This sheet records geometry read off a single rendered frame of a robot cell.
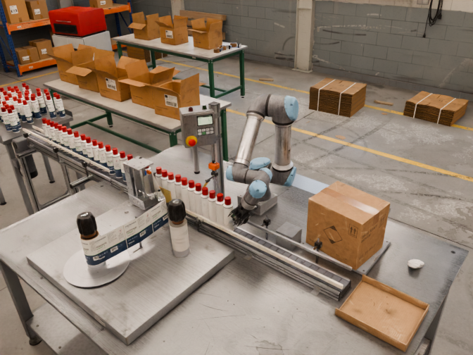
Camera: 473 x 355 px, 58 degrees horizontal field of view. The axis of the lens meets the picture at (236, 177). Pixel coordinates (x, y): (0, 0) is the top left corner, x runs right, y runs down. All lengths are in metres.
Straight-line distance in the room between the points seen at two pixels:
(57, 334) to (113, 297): 0.92
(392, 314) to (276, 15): 6.90
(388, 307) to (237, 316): 0.65
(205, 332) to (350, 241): 0.77
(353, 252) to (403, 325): 0.37
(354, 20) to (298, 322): 6.17
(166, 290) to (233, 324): 0.34
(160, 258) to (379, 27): 5.90
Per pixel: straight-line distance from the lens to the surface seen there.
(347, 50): 7.66
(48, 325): 2.96
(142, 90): 4.29
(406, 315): 2.02
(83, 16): 7.47
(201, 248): 2.18
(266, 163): 2.39
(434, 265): 2.31
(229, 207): 2.17
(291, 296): 2.00
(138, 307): 1.94
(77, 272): 2.18
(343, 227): 2.04
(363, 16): 7.46
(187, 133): 2.19
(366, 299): 2.04
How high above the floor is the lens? 2.26
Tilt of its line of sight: 30 degrees down
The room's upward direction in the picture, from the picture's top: 2 degrees counter-clockwise
